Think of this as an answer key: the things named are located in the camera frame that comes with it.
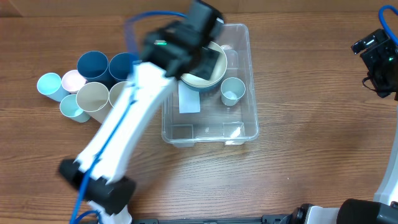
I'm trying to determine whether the cream bowl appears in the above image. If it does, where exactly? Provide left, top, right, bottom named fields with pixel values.
left=182, top=74, right=223, bottom=88
left=186, top=42, right=228, bottom=78

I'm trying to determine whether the grey small cup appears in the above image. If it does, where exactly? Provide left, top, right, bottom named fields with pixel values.
left=220, top=77, right=246, bottom=106

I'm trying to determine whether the dark blue tall cup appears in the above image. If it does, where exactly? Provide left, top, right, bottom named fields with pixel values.
left=76, top=51, right=116, bottom=90
left=108, top=52, right=139, bottom=83

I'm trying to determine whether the beige tall cup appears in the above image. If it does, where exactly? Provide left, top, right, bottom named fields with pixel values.
left=108, top=81, right=129, bottom=108
left=76, top=82, right=112, bottom=123

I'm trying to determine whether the pink small cup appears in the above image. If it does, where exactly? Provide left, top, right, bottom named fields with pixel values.
left=61, top=70, right=87, bottom=94

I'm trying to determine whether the mint green small cup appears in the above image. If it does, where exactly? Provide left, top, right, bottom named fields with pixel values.
left=60, top=94, right=90, bottom=123

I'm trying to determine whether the light blue small cup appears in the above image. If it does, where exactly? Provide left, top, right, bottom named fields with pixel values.
left=37, top=73, right=70, bottom=102

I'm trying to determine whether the blue bowl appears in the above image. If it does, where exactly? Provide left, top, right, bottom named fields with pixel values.
left=182, top=80, right=221, bottom=92

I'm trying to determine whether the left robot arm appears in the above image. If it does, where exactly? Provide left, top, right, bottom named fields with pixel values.
left=59, top=18, right=224, bottom=223

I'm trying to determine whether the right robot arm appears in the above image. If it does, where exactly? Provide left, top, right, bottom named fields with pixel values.
left=281, top=26, right=397, bottom=223

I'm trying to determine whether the white paper label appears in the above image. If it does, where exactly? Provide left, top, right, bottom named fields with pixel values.
left=178, top=81, right=200, bottom=114

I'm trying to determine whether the clear plastic storage bin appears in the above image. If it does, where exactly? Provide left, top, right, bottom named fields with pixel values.
left=162, top=24, right=259, bottom=147

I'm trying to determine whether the right blue cable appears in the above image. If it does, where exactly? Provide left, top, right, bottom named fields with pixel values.
left=377, top=4, right=398, bottom=46

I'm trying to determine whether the blue cable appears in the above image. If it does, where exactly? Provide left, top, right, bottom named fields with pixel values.
left=68, top=11, right=190, bottom=224
left=377, top=4, right=398, bottom=46

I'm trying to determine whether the left blue cable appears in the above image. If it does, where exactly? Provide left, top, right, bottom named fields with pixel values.
left=68, top=11, right=190, bottom=224

